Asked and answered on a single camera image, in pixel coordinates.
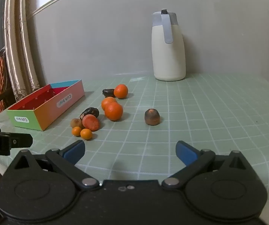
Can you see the dark split chestnut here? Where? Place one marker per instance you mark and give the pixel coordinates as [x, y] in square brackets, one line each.
[88, 111]

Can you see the green grid table mat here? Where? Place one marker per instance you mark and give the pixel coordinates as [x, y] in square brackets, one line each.
[219, 112]

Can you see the small kumquat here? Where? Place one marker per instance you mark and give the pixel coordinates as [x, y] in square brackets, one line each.
[76, 131]
[86, 134]

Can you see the beige satin curtain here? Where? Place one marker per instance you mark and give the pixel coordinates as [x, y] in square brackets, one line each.
[19, 58]

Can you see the cream thermos jug grey lid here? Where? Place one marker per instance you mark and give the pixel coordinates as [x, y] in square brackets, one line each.
[168, 51]

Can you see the colourful cardboard box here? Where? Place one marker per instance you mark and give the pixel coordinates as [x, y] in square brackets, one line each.
[40, 109]

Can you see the lone brown chestnut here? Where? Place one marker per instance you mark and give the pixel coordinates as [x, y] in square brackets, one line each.
[152, 117]

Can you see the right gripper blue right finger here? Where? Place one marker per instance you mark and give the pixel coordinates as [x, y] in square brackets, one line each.
[196, 162]

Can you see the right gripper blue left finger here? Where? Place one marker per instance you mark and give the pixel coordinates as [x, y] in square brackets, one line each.
[63, 161]

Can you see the large front orange mandarin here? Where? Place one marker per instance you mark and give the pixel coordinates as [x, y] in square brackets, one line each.
[113, 111]

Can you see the brown longan fruit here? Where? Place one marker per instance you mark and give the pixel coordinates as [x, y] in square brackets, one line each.
[76, 122]

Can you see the dark chestnut at back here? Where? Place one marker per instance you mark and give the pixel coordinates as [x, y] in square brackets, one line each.
[108, 92]

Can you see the red strawberry piece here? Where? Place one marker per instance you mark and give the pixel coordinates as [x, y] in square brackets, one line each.
[91, 122]

